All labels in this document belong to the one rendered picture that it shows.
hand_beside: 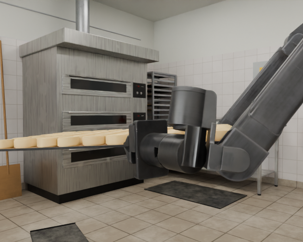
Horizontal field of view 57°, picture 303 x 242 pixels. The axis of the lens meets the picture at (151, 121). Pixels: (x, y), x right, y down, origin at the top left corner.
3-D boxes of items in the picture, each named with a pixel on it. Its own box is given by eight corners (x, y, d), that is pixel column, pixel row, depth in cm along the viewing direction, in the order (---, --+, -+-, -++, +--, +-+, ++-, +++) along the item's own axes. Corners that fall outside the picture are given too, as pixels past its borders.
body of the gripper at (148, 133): (132, 178, 49) (156, 186, 43) (131, 120, 49) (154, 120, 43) (162, 173, 53) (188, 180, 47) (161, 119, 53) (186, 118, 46)
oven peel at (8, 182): (-3, 200, 342) (-13, 38, 355) (-4, 200, 344) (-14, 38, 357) (22, 195, 364) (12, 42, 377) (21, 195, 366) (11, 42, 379)
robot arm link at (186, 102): (250, 175, 37) (237, 171, 45) (258, 90, 38) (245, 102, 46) (159, 163, 38) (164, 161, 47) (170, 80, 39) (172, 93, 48)
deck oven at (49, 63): (65, 211, 308) (64, 27, 303) (20, 190, 390) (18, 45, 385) (159, 184, 422) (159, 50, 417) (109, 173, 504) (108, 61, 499)
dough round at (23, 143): (23, 146, 69) (22, 138, 69) (41, 145, 68) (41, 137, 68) (9, 149, 64) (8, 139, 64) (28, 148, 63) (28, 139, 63)
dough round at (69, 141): (84, 144, 63) (84, 136, 63) (65, 147, 60) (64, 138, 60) (72, 144, 67) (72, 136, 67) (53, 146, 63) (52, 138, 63)
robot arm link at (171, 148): (179, 174, 38) (209, 176, 41) (185, 123, 39) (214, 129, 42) (151, 167, 44) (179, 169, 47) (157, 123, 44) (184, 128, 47)
